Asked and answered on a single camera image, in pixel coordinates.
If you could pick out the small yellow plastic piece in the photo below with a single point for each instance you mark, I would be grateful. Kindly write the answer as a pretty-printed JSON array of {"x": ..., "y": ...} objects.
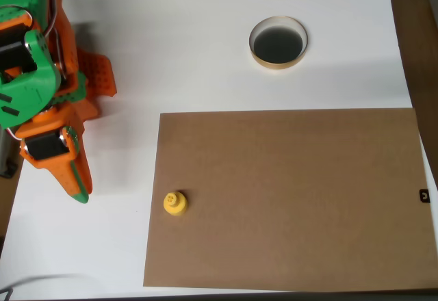
[{"x": 175, "y": 207}]

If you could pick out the orange robot base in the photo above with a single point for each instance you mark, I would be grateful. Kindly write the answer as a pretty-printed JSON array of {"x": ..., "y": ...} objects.
[{"x": 101, "y": 72}]

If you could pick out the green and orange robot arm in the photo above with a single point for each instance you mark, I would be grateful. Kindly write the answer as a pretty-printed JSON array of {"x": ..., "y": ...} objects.
[{"x": 27, "y": 89}]

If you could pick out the round dish with gold rim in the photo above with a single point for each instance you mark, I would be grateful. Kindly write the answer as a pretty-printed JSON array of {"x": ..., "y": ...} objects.
[{"x": 270, "y": 44}]

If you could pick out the brown cardboard sheet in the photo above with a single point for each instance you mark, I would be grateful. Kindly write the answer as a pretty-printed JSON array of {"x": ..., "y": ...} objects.
[{"x": 291, "y": 195}]

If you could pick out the grey metal post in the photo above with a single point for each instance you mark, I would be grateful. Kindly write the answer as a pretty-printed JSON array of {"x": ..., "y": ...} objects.
[{"x": 5, "y": 157}]

